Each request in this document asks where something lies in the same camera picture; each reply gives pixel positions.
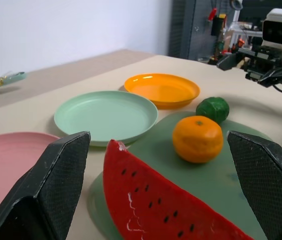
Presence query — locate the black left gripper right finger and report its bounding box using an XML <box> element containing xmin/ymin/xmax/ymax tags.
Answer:
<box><xmin>226</xmin><ymin>130</ymin><xmax>282</xmax><ymax>240</ymax></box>

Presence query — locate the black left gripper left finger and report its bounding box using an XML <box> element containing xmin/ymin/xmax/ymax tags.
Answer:
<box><xmin>0</xmin><ymin>130</ymin><xmax>92</xmax><ymax>240</ymax></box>

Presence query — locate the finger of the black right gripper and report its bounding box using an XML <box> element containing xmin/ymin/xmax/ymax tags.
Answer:
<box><xmin>216</xmin><ymin>52</ymin><xmax>244</xmax><ymax>72</ymax></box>
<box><xmin>256</xmin><ymin>67</ymin><xmax>282</xmax><ymax>88</ymax></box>

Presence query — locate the green toy vegetable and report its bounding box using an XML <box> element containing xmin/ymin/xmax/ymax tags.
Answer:
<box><xmin>195</xmin><ymin>96</ymin><xmax>230</xmax><ymax>125</ymax></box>

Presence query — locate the pink plate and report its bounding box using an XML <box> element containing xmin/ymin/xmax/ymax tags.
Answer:
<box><xmin>0</xmin><ymin>131</ymin><xmax>62</xmax><ymax>226</ymax></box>

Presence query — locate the dark green plate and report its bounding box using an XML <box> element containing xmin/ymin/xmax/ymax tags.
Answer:
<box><xmin>87</xmin><ymin>111</ymin><xmax>274</xmax><ymax>240</ymax></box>

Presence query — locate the orange plate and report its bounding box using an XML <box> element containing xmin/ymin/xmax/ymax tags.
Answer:
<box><xmin>123</xmin><ymin>73</ymin><xmax>201</xmax><ymax>110</ymax></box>

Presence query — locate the orange tangerine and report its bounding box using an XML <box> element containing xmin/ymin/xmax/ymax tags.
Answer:
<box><xmin>172</xmin><ymin>115</ymin><xmax>225</xmax><ymax>164</ymax></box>

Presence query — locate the light green plate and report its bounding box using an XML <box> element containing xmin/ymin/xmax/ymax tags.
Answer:
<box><xmin>53</xmin><ymin>90</ymin><xmax>159</xmax><ymax>148</ymax></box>

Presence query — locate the white shelf rack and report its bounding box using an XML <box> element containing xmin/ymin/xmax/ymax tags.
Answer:
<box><xmin>227</xmin><ymin>9</ymin><xmax>266</xmax><ymax>52</ymax></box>

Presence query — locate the dark grey pegboard panel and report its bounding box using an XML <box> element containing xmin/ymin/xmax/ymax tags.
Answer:
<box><xmin>168</xmin><ymin>0</ymin><xmax>233</xmax><ymax>61</ymax></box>

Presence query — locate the red watermelon slice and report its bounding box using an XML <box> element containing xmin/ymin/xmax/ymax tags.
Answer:
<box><xmin>102</xmin><ymin>139</ymin><xmax>256</xmax><ymax>240</ymax></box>

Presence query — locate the red handled tool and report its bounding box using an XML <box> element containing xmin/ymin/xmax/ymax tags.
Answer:
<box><xmin>207</xmin><ymin>7</ymin><xmax>218</xmax><ymax>21</ymax></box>

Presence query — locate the mint green spoon handle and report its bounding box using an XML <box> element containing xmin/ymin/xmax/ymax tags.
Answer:
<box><xmin>0</xmin><ymin>71</ymin><xmax>28</xmax><ymax>87</ymax></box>

